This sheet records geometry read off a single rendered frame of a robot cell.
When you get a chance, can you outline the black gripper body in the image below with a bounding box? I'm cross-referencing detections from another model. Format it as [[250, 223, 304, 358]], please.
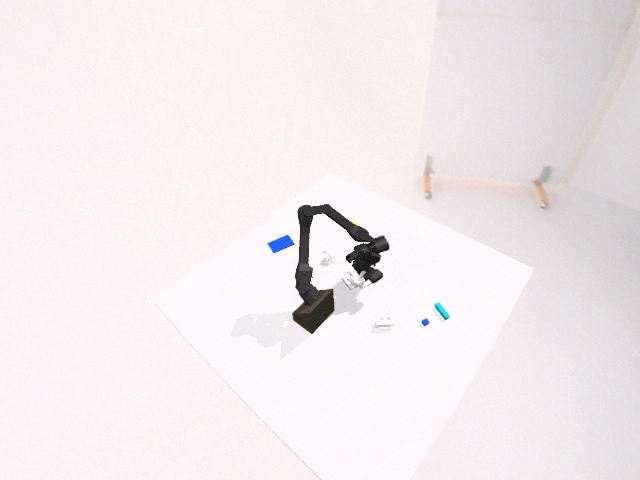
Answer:
[[346, 251, 384, 284]]

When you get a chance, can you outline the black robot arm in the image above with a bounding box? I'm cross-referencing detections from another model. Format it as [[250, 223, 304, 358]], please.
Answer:
[[295, 204, 390, 306]]

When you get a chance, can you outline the teal rectangular block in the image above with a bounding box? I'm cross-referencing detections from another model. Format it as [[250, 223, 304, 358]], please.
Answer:
[[435, 303, 450, 320]]

